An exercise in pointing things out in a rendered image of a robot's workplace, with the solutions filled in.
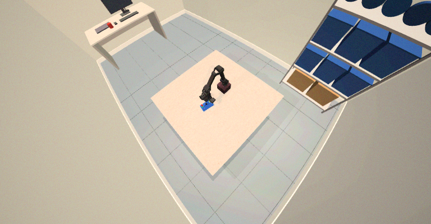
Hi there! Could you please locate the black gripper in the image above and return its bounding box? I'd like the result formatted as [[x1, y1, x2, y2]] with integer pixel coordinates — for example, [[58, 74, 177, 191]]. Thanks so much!
[[207, 94, 216, 103]]

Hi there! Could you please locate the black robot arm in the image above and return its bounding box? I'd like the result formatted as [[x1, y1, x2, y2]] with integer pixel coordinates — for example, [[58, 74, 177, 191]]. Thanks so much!
[[199, 65, 229, 102]]

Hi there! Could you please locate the blue circuit board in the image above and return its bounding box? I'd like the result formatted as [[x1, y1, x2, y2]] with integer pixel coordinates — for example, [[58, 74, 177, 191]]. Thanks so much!
[[200, 100, 214, 112]]

